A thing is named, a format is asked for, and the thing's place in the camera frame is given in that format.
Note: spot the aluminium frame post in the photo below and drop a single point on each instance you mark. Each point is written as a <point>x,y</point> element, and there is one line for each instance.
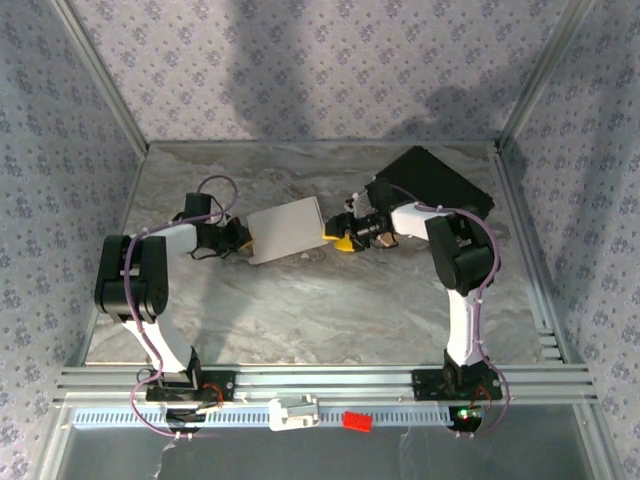
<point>543,75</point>
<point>102,75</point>

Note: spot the black semicircular electronics board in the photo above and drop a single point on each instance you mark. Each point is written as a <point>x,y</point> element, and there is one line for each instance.
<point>182,416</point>
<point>465,420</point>

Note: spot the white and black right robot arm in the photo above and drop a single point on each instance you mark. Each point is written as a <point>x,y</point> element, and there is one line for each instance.
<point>460,255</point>

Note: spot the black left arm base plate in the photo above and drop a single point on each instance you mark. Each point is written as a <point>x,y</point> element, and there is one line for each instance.
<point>220,387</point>

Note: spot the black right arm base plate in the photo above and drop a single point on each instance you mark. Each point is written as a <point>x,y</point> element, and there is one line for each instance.
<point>425,385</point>

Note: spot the aluminium side frame rail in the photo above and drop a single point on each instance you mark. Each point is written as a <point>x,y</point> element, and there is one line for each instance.
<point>132,192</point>
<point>541,250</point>

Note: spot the black flat case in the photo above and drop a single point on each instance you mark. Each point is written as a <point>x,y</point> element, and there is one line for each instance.
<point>435,180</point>

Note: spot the red plastic block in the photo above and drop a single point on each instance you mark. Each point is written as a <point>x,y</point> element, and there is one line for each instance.
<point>357,421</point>

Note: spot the short stacked aluminium rails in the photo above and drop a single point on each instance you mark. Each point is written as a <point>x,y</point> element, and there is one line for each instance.
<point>550,345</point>

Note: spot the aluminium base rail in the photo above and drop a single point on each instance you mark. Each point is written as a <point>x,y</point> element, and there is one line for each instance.
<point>325,382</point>

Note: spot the white paper box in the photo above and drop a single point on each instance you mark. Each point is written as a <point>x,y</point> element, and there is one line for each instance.
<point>285,230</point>

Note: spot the white plastic clip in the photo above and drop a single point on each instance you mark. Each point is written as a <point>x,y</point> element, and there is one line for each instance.
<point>290,417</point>

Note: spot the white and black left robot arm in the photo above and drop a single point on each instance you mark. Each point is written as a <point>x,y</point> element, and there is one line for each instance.
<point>172,237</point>

